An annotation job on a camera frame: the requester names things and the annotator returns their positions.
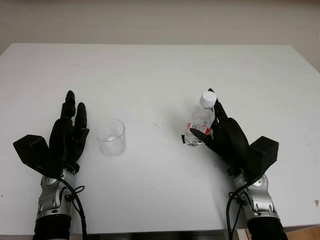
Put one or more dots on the clear plastic water bottle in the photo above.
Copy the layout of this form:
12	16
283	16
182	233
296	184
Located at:
200	117

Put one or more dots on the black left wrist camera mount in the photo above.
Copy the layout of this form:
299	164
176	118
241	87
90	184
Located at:
32	150

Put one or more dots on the black tape strip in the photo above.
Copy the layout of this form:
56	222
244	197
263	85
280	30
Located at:
183	140

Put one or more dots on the clear glass cup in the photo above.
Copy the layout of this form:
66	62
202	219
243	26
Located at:
112	150

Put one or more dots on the black robot torso edge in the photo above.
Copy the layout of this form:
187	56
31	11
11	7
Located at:
150	237

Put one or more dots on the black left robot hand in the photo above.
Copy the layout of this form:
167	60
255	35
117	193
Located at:
65	140

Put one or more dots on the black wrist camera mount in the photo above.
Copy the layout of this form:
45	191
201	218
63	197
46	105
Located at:
32	150
265	152

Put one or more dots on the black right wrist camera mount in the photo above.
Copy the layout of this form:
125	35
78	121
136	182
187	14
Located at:
265	152

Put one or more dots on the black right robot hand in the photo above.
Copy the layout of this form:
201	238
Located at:
232	142

